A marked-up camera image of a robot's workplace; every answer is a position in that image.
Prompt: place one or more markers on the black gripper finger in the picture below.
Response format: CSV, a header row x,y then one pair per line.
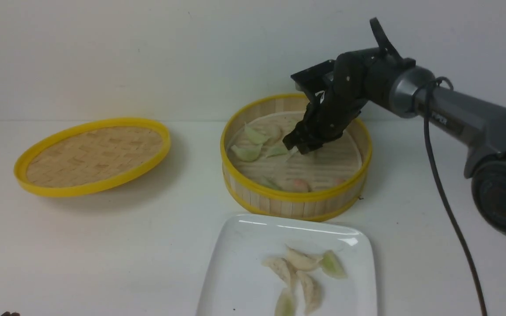
x,y
299,138

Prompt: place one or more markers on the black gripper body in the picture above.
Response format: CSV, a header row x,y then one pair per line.
x,y
341,104

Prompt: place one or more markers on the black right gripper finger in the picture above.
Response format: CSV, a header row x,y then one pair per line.
x,y
315,142

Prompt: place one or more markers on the yellow rimmed bamboo steamer basket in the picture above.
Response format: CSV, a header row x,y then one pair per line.
x,y
313,206

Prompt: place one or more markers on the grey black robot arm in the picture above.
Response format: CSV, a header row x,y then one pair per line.
x,y
408,90

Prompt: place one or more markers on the white dumpling top plate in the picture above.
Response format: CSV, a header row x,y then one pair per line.
x,y
301,261

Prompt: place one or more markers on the white dumpling plate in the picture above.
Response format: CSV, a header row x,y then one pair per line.
x,y
301,261
312,292
283,269

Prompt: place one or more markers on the white dumpling left plate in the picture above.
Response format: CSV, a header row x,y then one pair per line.
x,y
283,269

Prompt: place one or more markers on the white dumpling lower plate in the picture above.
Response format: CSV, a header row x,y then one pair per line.
x,y
312,292

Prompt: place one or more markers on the white square plate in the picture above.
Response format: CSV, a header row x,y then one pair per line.
x,y
237,283

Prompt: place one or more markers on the green dumpling bottom plate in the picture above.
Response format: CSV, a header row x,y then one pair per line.
x,y
285,305

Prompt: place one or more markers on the pale dumpling upper centre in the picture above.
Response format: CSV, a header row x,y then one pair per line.
x,y
274,133

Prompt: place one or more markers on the pink dumpling front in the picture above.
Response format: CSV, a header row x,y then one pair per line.
x,y
298,185

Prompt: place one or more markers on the green dumpling front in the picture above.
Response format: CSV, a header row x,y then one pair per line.
x,y
269,183

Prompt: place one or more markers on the yellow rimmed bamboo steamer lid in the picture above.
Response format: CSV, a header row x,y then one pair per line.
x,y
92,157

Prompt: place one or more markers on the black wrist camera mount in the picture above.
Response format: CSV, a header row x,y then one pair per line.
x,y
315,80

